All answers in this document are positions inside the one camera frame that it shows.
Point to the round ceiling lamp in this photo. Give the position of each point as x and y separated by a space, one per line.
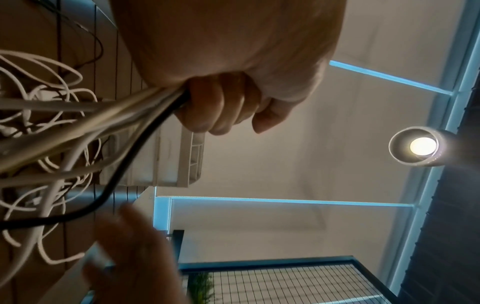
420 145

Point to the green plant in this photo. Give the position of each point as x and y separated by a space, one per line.
200 288

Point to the white drawer organizer box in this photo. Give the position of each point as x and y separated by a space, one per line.
168 160

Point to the person's right hand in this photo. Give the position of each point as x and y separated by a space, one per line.
138 267

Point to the beige roller blind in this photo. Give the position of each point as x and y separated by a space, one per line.
281 228
393 35
300 148

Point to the dark slatted blind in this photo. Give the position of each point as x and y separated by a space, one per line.
450 222

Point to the wooden slatted table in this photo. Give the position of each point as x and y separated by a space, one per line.
30 23

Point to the person's left hand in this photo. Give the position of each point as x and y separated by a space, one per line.
232 44

